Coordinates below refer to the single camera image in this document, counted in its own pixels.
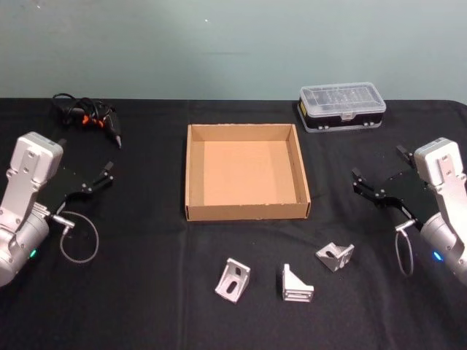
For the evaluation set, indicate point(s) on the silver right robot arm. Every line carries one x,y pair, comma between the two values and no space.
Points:
443,204

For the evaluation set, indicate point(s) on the aluminium corner bracket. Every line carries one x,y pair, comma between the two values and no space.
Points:
333,255
295,288
230,282

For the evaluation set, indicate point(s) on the clear plastic case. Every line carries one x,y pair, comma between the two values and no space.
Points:
341,105

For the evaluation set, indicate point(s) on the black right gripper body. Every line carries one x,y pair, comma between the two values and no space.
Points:
408,197

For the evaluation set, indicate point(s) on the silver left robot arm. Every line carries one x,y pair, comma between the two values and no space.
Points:
22,204

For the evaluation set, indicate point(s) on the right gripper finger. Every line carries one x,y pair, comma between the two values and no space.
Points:
365,187
405,153

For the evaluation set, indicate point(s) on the shallow brown cardboard tray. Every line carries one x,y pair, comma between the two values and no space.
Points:
248,175

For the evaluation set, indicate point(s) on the plain pale wall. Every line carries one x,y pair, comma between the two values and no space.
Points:
233,43

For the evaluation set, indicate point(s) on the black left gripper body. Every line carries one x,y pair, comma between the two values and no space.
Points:
60,189

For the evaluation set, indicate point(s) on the black table cloth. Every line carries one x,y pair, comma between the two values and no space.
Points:
146,291

